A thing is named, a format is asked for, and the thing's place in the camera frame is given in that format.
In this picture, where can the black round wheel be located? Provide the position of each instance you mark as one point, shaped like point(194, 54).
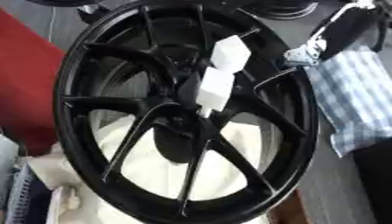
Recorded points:
point(286, 10)

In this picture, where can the person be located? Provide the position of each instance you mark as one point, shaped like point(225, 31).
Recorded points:
point(352, 96)

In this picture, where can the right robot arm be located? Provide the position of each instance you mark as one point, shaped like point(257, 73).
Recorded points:
point(347, 29)

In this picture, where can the black spoked wheel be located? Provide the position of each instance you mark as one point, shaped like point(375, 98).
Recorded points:
point(127, 105)

